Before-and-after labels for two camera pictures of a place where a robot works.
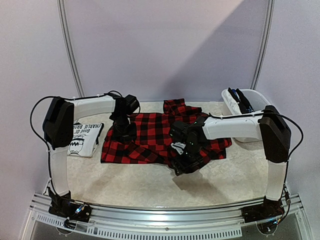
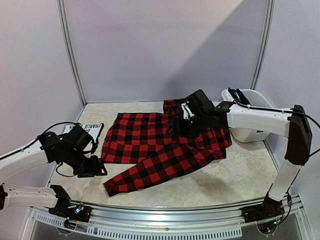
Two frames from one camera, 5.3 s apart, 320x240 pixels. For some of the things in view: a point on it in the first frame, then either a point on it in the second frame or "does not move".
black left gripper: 132,134 -> 94,169
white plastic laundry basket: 230,107 does not move
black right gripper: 186,164 -> 180,125
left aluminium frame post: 67,36 does not move
